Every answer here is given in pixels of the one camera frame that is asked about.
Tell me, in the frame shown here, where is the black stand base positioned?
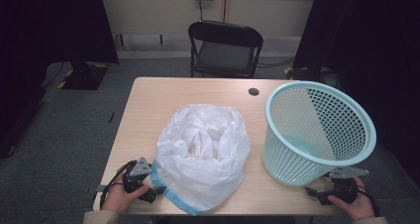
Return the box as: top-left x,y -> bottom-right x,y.
56,60 -> 110,91

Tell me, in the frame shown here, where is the white plastic bag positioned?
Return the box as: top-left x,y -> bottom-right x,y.
150,103 -> 252,217

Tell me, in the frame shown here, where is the right hand-held gripper cable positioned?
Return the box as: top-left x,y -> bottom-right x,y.
355,182 -> 381,218

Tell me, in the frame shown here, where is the light green mesh basket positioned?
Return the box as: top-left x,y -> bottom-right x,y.
262,80 -> 377,188

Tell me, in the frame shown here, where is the left hand-held gripper cable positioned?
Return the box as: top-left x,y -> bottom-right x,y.
99,160 -> 137,209

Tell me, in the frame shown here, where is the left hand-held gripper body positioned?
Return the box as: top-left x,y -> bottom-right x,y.
122,156 -> 154,194

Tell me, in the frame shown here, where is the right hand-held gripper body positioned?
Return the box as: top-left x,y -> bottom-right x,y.
328,166 -> 370,205

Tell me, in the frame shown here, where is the black folding chair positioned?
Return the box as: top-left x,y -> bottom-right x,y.
187,20 -> 264,79

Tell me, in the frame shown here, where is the black floor cable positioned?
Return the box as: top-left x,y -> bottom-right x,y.
257,56 -> 295,68

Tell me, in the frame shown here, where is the person's right hand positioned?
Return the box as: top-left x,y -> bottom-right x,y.
327,176 -> 377,221

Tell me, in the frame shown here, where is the hand-held gripper cable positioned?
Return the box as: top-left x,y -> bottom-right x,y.
355,182 -> 381,218
99,160 -> 137,209

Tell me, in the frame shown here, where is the black curtain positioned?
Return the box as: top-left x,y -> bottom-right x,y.
0,0 -> 120,159
292,0 -> 420,185

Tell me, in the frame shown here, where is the person's left hand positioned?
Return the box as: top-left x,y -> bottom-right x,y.
101,173 -> 151,215

